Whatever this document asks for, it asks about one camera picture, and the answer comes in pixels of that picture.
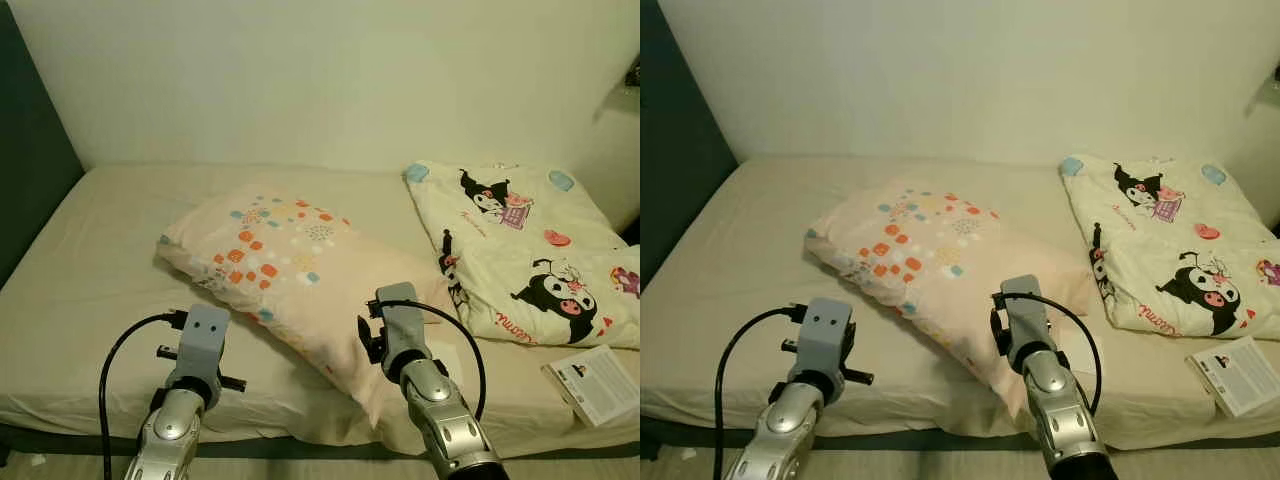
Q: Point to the pink pillow with orange dots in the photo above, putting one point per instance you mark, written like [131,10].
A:
[930,260]
[300,270]

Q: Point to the white paperback book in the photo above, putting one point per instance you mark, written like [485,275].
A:
[595,385]
[1240,375]

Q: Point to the bed with beige sheet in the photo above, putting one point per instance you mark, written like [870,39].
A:
[780,230]
[120,250]

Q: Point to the cream cartoon print blanket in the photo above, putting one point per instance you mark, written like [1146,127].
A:
[1170,260]
[520,260]

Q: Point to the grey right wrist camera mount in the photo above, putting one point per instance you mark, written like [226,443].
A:
[1025,315]
[405,325]

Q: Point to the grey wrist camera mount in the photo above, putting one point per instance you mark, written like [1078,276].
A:
[825,335]
[205,335]
[1025,315]
[405,325]

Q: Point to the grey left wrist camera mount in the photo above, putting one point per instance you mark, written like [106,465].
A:
[825,335]
[205,335]

